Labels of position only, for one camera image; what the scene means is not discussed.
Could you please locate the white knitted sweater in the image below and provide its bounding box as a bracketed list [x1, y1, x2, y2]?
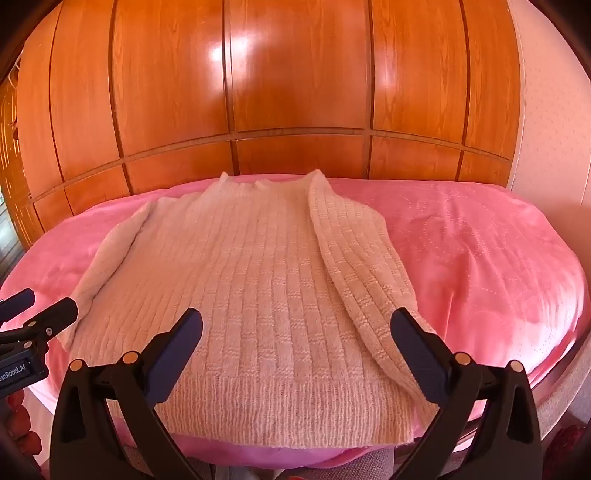
[55, 170, 441, 448]

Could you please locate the beige bed frame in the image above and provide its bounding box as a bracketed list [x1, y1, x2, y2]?
[529, 318, 591, 446]

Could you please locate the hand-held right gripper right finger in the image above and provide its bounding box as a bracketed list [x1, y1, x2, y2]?
[390, 307, 542, 480]

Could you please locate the pink blanket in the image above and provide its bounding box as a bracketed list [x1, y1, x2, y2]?
[0, 173, 591, 472]

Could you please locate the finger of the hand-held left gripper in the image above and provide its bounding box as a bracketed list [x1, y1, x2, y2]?
[0, 288, 37, 325]
[0, 296, 79, 357]

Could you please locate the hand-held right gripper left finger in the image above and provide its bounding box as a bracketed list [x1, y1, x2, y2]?
[50, 307, 205, 480]

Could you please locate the red floral cloth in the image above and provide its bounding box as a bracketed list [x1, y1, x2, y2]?
[4, 390, 46, 464]

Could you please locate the wooden panelled headboard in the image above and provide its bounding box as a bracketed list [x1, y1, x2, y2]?
[9, 0, 523, 232]

